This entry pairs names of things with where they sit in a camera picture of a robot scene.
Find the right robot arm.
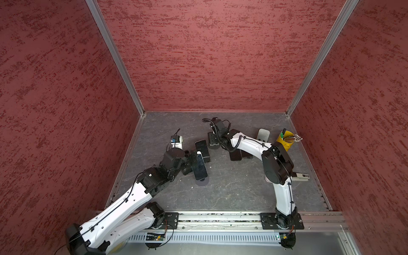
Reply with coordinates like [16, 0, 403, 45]
[202, 118, 297, 229]

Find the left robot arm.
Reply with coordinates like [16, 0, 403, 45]
[65, 148, 193, 255]

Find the white edged phone front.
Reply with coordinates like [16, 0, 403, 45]
[192, 151, 208, 181]

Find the round base phone stand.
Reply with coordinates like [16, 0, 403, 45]
[195, 177, 209, 187]

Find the wooden base grey phone stand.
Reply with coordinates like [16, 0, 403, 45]
[257, 129, 270, 142]

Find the green capped marker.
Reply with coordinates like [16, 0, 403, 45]
[280, 129, 286, 139]

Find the yellow metal bucket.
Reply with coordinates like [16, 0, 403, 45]
[276, 129, 295, 151]

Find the bundle of coloured pencils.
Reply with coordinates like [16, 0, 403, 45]
[283, 134, 303, 143]

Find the white label box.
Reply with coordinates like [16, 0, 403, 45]
[292, 172, 310, 181]

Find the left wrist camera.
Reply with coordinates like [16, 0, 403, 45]
[170, 135, 183, 149]

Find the aluminium front rail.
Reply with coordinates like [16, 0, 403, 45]
[164, 211, 350, 232]

